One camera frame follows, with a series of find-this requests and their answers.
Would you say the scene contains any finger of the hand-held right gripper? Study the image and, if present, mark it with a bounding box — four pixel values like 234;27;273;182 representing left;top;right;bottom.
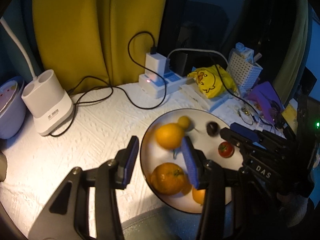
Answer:
219;127;266;155
230;122;297;151

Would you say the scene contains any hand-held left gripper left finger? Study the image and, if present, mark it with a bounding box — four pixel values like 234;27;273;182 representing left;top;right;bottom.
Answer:
27;136;140;240

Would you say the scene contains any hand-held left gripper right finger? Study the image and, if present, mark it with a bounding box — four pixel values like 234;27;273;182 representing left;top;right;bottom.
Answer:
180;136;281;240

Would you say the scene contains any red cherry tomato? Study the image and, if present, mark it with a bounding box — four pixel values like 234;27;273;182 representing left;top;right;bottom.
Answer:
218;142;234;158

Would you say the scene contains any dark cherry tomato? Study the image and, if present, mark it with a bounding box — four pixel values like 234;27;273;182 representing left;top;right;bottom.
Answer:
205;121;220;137

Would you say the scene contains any large mandarin orange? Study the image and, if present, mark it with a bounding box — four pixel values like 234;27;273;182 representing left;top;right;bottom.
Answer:
150;162;189;196

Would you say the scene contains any white plate with dark rim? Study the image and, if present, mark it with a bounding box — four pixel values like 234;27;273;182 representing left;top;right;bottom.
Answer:
139;108;242;214

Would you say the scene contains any small mandarin orange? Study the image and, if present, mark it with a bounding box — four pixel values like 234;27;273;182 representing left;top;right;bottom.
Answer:
191;187;207;205

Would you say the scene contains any tan longan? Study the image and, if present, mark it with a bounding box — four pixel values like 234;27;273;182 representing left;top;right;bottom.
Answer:
177;116;192;130

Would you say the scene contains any person's right forearm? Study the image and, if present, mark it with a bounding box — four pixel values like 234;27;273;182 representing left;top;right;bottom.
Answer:
276;192;314;228

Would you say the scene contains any white tissue packet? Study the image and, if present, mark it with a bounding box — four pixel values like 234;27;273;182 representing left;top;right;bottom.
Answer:
179;84;234;112

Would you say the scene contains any white perforated basket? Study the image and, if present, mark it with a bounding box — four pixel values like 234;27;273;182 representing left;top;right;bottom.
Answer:
226;52;263;93

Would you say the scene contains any yellow duck bag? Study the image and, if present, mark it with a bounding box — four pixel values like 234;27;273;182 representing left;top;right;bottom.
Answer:
187;65;238;99

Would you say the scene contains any round grey glass mat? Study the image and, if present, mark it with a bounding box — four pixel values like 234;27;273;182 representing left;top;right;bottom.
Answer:
121;206;203;240

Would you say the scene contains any small white blue carton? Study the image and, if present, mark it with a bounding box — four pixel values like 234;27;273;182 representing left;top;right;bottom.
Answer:
234;42;254;60

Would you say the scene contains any white power strip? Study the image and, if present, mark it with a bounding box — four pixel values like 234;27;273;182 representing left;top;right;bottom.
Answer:
139;70;193;99

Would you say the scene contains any black power adapter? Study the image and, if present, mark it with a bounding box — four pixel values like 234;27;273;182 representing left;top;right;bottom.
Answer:
175;52;188;77

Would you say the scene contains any white charger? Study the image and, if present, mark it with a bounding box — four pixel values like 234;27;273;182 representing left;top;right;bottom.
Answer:
146;52;165;74

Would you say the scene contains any white desk lamp base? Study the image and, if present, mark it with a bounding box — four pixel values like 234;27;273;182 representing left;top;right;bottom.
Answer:
0;17;74;136

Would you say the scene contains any yellow curtain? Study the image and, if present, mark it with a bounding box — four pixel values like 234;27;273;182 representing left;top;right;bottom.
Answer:
32;0;173;94
274;0;312;98

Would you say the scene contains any lilac bowl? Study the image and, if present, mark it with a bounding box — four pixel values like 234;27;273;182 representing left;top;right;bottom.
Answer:
0;76;27;139

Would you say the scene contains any pink dotted bowl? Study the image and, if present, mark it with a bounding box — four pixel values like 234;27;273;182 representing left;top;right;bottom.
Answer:
0;80;19;105

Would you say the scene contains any dark grey curtain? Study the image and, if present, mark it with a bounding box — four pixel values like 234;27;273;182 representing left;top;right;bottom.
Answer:
0;0;44;80

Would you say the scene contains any metal key ring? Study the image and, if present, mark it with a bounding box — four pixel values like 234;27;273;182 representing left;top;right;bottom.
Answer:
237;106;253;126

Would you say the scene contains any black cable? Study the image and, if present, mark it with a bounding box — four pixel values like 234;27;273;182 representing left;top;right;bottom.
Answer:
49;31;169;137
207;55;278;128

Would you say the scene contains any white cable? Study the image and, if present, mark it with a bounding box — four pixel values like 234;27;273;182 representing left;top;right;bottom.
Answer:
167;48;241;96

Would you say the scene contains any black window frame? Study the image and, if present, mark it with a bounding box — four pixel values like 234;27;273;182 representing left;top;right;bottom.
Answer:
159;0;191;55

